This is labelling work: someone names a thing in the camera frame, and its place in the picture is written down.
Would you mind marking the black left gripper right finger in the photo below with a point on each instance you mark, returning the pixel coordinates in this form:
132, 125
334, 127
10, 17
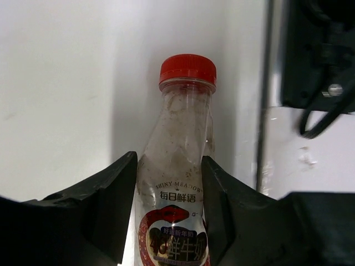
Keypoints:
245, 227

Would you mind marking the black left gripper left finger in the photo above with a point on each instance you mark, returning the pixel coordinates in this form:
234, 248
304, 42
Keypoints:
84, 224

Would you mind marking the red cap milk bottle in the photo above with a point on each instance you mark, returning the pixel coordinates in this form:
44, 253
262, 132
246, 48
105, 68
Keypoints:
169, 224

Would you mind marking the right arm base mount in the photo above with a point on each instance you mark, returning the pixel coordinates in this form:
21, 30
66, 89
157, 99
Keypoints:
306, 126

